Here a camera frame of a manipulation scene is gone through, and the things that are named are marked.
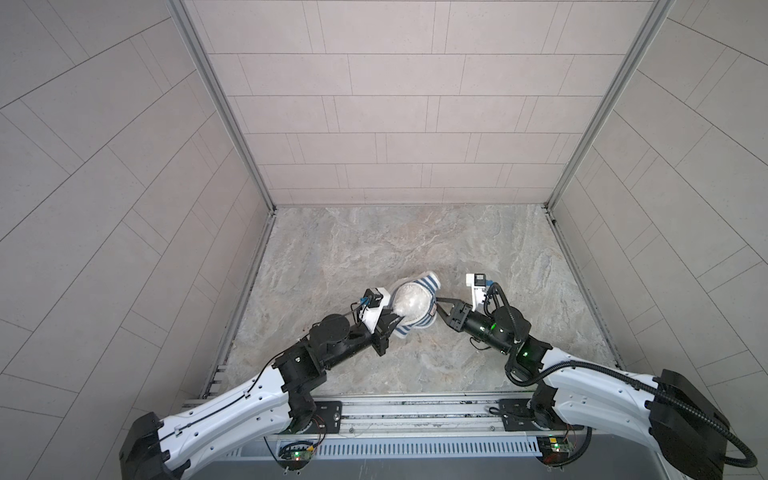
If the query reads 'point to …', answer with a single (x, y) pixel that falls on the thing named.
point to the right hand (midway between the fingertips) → (430, 309)
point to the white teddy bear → (410, 301)
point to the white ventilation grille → (390, 448)
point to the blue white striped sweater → (431, 282)
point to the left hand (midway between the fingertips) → (410, 317)
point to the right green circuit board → (555, 450)
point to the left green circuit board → (295, 455)
